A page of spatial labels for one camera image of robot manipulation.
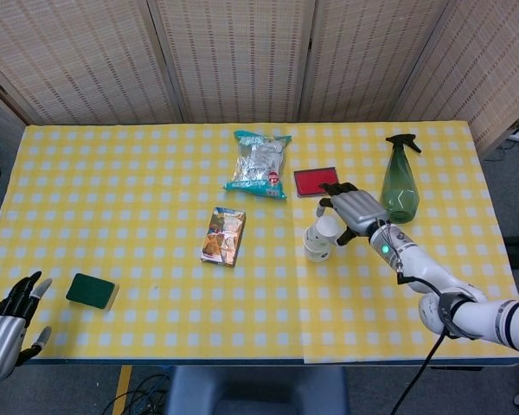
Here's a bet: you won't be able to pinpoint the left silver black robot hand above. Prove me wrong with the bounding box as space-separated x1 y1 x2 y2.
0 270 54 384

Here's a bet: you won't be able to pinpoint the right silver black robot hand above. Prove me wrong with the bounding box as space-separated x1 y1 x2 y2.
315 182 391 247

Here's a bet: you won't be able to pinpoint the white paper cup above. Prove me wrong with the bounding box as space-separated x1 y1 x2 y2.
306 214 341 252
302 240 332 264

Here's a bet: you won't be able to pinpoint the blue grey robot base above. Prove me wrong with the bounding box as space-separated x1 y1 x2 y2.
165 366 349 415

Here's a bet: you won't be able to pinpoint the green spray bottle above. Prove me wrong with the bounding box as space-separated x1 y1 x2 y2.
379 133 423 225

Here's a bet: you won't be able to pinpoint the red ink pad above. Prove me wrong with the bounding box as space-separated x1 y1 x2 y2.
293 166 343 201

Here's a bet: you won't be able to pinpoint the yellow checked tablecloth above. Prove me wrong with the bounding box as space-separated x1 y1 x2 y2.
0 124 306 362
286 122 519 365

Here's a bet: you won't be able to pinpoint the green yellow sponge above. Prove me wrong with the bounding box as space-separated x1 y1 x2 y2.
65 271 121 311

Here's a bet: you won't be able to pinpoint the teal silver snack bag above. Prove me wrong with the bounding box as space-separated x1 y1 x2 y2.
222 129 293 201

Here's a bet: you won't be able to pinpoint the colourful printed carton box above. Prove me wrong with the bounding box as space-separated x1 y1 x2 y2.
199 206 248 268

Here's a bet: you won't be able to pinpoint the black floor cables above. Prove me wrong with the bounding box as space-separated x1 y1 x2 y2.
102 373 172 415

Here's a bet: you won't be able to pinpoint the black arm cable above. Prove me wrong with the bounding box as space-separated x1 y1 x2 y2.
388 268 460 415

